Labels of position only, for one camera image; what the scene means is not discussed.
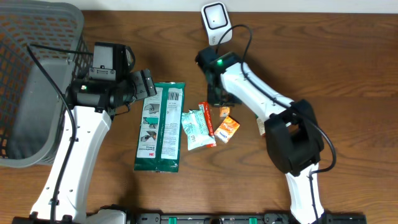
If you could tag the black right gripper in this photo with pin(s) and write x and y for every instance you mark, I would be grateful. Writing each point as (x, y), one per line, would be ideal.
(214, 101)

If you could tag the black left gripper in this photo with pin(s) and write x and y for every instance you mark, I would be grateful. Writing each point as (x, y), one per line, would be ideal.
(144, 88)

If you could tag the orange small box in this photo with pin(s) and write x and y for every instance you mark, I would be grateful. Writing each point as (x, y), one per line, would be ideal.
(224, 111)
(227, 129)

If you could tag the red snack stick packet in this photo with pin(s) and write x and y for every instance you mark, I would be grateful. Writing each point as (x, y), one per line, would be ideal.
(204, 106)

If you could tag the white teal wipes packet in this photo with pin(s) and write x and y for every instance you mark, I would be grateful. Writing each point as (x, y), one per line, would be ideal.
(196, 129)

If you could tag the green lid cream jar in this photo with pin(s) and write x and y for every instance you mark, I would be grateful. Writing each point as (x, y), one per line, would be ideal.
(261, 127)

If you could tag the green white 3M package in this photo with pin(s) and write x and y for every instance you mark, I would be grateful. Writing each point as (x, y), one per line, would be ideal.
(158, 148)

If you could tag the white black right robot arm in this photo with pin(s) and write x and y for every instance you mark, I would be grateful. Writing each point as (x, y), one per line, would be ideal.
(294, 139)

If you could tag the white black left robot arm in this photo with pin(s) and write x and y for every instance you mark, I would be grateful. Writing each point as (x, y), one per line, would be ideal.
(90, 104)

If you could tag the white cube barcode scanner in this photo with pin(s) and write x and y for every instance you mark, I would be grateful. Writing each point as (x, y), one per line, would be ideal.
(215, 20)

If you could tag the grey plastic mesh basket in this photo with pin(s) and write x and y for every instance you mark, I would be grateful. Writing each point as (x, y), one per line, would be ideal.
(31, 111)

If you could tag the black mounting rail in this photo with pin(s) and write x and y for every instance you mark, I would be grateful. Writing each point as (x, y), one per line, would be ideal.
(267, 218)

